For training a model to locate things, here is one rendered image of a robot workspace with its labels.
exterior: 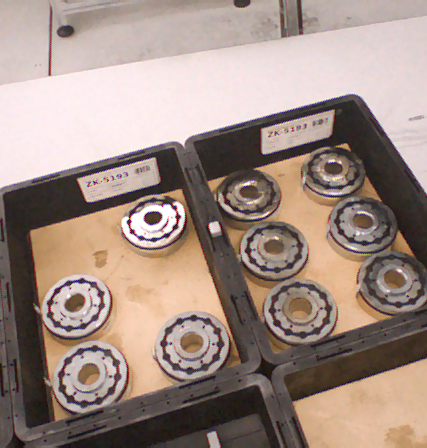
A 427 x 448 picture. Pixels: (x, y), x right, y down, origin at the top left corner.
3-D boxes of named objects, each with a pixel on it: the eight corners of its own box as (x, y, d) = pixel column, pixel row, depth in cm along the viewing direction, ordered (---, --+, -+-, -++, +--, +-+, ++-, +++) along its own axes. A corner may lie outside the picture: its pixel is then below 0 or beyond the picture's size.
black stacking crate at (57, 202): (20, 234, 97) (-5, 191, 88) (188, 187, 100) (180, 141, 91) (49, 468, 75) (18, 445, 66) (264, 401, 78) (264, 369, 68)
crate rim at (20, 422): (-2, 198, 90) (-8, 188, 88) (182, 148, 93) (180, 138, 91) (22, 451, 67) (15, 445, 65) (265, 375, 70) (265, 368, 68)
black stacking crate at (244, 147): (190, 186, 100) (182, 141, 91) (349, 143, 103) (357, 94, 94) (267, 400, 78) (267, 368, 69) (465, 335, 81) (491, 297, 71)
